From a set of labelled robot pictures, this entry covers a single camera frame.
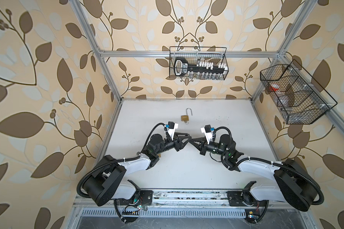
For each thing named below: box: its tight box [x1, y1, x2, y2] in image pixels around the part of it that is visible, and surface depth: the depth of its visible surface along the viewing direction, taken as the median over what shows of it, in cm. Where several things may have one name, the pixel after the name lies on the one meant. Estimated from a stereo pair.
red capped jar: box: [269, 83, 280, 92], surface depth 84 cm
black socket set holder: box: [173, 57, 227, 77], surface depth 84 cm
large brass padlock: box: [180, 107, 193, 122], surface depth 111 cm
